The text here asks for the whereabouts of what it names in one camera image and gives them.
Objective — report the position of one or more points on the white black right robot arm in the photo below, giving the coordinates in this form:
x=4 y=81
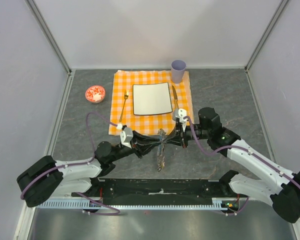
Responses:
x=276 y=186

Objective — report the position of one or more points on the red white patterned bowl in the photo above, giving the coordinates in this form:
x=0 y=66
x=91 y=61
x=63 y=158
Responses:
x=95 y=94

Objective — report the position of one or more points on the gold fork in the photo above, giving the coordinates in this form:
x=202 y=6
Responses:
x=126 y=96

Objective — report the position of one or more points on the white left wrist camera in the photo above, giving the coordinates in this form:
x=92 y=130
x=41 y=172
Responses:
x=126 y=135

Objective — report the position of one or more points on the white square plate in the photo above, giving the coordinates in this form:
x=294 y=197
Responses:
x=151 y=99

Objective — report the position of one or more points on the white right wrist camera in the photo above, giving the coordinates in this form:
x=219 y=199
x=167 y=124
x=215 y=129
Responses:
x=181 y=115

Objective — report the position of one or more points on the gold knife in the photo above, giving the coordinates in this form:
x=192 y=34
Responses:
x=175 y=97

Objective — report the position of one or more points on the lilac plastic cup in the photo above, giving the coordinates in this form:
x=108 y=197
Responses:
x=178 y=68

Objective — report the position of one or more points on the orange white checkered cloth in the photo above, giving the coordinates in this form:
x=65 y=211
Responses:
x=148 y=125

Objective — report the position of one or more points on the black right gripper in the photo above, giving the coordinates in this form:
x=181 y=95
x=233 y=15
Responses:
x=175 y=139

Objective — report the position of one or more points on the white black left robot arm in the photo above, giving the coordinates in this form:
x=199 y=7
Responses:
x=48 y=177

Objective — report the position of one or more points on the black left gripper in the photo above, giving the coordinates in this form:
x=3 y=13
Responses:
x=138 y=148

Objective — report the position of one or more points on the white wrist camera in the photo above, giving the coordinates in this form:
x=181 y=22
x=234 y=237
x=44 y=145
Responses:
x=126 y=135
x=181 y=115

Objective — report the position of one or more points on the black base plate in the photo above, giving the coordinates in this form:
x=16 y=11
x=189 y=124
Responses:
x=158 y=192

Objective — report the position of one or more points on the grey slotted cable duct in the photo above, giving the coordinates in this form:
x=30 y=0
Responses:
x=85 y=204

